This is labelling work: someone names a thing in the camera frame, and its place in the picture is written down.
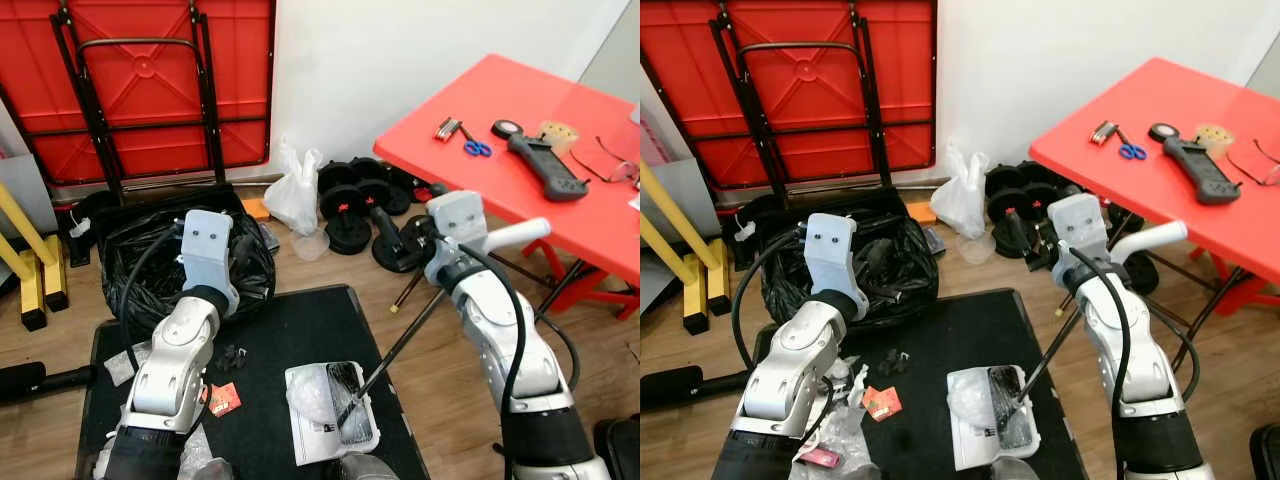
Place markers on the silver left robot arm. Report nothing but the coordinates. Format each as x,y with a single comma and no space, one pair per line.
790,390
165,380

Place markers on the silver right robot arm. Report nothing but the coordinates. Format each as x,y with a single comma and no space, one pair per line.
1130,370
510,350

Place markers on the black rubbish bag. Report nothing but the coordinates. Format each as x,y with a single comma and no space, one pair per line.
900,290
260,275

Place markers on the orange foam block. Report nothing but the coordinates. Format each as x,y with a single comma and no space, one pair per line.
255,208
923,212

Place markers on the clear plastic cup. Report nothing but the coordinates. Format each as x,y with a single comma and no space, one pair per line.
977,250
310,248

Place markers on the white plastic bag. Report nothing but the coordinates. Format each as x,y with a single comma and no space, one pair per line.
960,200
295,195

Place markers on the small black plastic clips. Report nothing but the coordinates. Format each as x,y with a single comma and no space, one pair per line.
895,363
233,358

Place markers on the crumpled clear plastic wrapper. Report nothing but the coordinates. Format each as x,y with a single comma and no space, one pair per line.
310,398
972,400
195,458
842,372
128,365
832,435

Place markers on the small metal multitool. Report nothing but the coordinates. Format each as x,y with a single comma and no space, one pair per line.
446,130
1104,133

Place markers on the orange red foil packet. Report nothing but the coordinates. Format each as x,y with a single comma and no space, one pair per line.
882,403
224,400

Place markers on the black handheld controller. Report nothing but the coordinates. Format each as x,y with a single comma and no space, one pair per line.
548,170
1203,173

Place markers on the red plastic table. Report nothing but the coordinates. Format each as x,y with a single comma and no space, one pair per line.
1250,235
590,225

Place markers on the red folded table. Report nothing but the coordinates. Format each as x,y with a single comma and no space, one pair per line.
900,90
240,90

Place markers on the grey rolled mat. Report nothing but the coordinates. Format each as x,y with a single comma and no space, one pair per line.
25,200
690,210

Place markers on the clear wrapper with red print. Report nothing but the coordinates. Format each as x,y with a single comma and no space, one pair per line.
820,458

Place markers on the black foam bench roller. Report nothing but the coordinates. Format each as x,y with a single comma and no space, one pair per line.
700,388
45,383

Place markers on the thin framed glasses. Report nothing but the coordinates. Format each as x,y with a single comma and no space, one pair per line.
628,175
1268,178

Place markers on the silver right robot leg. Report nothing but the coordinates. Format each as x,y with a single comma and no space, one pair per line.
365,470
1010,472

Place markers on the black folding chair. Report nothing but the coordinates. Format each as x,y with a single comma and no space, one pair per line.
620,450
1268,455

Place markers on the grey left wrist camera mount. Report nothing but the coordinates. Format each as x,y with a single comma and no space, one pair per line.
208,260
832,265

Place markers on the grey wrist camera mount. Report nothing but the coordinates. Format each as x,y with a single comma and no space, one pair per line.
458,220
1078,225
208,260
832,265

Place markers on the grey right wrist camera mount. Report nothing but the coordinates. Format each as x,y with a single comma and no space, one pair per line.
458,220
1078,225

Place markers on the yellow steel bench frame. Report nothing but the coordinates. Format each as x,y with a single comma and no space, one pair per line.
695,300
33,290

